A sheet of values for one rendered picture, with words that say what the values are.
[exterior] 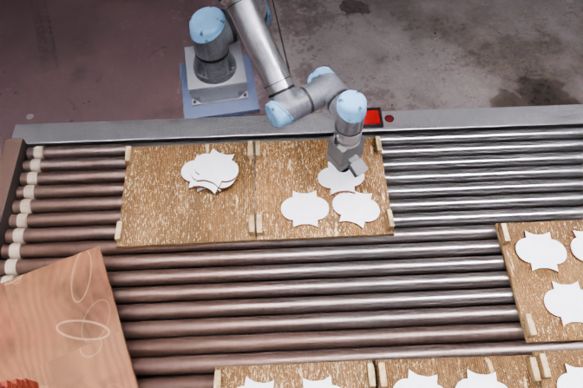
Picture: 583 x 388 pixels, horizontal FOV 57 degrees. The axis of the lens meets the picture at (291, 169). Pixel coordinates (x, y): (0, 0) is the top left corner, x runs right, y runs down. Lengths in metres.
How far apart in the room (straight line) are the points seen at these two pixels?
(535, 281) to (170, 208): 1.08
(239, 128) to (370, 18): 1.90
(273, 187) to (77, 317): 0.66
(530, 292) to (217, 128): 1.09
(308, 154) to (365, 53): 1.68
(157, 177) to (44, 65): 1.93
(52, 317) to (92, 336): 0.12
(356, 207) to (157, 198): 0.61
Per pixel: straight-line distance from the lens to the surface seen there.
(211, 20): 1.77
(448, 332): 1.57
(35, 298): 1.56
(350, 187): 1.65
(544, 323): 1.65
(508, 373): 1.57
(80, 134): 1.93
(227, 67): 1.88
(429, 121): 1.89
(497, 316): 1.63
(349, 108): 1.34
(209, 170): 1.65
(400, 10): 3.63
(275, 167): 1.70
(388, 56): 3.33
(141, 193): 1.72
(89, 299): 1.50
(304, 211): 1.61
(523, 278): 1.67
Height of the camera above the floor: 2.38
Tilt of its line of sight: 59 degrees down
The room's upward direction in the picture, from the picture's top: straight up
